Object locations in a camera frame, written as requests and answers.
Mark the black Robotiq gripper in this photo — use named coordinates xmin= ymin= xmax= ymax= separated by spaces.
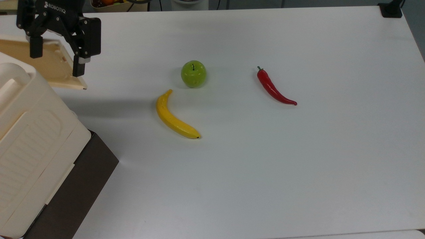
xmin=16 ymin=0 xmax=102 ymax=78

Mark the cream cabinet door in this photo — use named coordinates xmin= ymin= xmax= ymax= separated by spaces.
xmin=0 ymin=33 xmax=88 ymax=91

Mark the cream plastic cabinet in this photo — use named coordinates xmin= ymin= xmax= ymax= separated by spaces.
xmin=0 ymin=51 xmax=92 ymax=239

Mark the yellow banana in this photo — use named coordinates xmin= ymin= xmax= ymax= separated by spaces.
xmin=156 ymin=89 xmax=202 ymax=140

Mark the green apple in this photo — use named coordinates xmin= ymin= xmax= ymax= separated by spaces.
xmin=181 ymin=60 xmax=207 ymax=89

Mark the dark brown wooden drawer box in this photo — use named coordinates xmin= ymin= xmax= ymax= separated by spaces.
xmin=23 ymin=130 xmax=119 ymax=239

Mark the red chili pepper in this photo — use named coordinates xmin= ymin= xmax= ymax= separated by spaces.
xmin=257 ymin=66 xmax=298 ymax=106

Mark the black table clamp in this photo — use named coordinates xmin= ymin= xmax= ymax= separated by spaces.
xmin=378 ymin=0 xmax=404 ymax=19

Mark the cream cabinet carry handle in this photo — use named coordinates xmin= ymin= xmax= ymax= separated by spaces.
xmin=0 ymin=62 xmax=38 ymax=104

